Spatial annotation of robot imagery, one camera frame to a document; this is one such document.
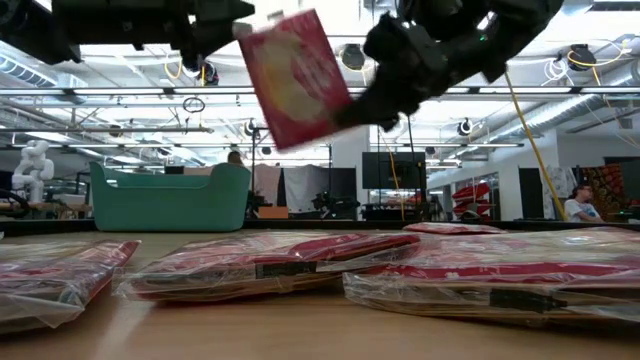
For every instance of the black metal frame rig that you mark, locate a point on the black metal frame rig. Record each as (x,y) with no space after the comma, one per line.
(253,165)

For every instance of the dark patterned cloth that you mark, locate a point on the dark patterned cloth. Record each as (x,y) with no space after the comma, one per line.
(607,185)

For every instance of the shelf with red bins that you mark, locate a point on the shelf with red bins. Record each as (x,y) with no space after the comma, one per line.
(472,192)

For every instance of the teal plastic basket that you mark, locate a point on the teal plastic basket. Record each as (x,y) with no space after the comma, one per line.
(170,210)

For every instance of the pale pink hanging cloth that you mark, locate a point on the pale pink hanging cloth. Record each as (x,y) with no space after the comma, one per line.
(267,182)

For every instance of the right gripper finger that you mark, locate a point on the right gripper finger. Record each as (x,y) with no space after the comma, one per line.
(370,112)

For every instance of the orange box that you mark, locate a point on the orange box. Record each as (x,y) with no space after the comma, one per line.
(272,212)

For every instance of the black tall panel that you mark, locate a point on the black tall panel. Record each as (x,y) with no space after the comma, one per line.
(531,195)

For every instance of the black wall monitor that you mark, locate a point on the black wall monitor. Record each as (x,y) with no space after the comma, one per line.
(385,172)

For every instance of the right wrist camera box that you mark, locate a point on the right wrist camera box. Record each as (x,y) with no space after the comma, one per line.
(400,45)

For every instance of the white hanging cloth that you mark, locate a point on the white hanging cloth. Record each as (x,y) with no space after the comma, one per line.
(305,187)

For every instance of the red Orville popcorn bag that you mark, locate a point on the red Orville popcorn bag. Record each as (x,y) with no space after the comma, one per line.
(500,280)
(225,275)
(295,80)
(45,285)
(450,228)

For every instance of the black aluminium table frame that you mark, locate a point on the black aluminium table frame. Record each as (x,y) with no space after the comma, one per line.
(50,225)

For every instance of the black machine on bench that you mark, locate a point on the black machine on bench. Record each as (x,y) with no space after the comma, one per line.
(335,207)

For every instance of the white hanging coat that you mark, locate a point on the white hanging coat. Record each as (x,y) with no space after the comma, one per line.
(562,180)

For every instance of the white humanoid robot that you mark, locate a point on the white humanoid robot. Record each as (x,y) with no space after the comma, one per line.
(32,170)

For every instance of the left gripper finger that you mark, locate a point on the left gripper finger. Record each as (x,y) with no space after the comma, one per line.
(215,17)

